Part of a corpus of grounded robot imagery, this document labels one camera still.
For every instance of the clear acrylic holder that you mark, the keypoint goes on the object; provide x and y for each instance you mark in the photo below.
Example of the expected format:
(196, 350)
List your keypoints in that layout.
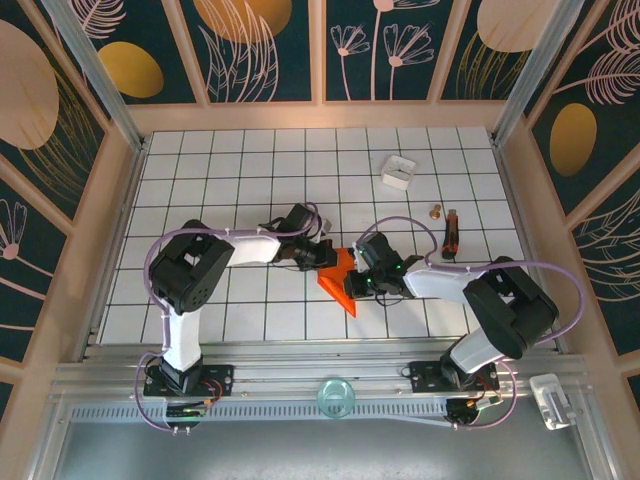
(554, 402)

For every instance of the white square container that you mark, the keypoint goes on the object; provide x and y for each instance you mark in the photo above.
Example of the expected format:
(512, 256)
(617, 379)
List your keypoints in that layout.
(397, 184)

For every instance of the aluminium frame post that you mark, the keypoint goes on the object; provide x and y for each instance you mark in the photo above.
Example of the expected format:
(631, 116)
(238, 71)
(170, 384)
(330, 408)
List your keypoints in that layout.
(540, 60)
(95, 70)

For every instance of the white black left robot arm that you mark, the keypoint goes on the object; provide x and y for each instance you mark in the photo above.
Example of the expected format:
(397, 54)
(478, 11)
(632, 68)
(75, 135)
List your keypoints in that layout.
(190, 270)

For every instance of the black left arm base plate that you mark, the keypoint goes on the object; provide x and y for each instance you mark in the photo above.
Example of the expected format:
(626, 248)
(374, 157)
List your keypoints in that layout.
(220, 380)

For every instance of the clear green glass cup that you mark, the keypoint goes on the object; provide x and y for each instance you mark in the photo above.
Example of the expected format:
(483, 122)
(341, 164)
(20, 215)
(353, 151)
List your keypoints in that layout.
(336, 397)

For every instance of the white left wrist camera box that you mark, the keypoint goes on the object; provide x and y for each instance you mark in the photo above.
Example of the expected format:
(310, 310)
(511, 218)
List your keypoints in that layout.
(325, 229)

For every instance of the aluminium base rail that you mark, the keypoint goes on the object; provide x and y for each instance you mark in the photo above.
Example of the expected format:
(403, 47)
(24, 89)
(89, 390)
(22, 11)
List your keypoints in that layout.
(300, 370)

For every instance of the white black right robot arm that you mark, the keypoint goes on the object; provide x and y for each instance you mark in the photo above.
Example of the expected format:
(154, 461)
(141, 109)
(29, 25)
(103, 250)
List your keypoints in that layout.
(515, 310)

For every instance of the aluminium table side rail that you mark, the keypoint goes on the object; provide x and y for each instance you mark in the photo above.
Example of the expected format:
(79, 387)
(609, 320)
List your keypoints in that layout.
(112, 250)
(530, 225)

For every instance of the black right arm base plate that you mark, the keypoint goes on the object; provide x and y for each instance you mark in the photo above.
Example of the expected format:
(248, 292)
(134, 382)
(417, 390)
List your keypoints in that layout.
(425, 377)

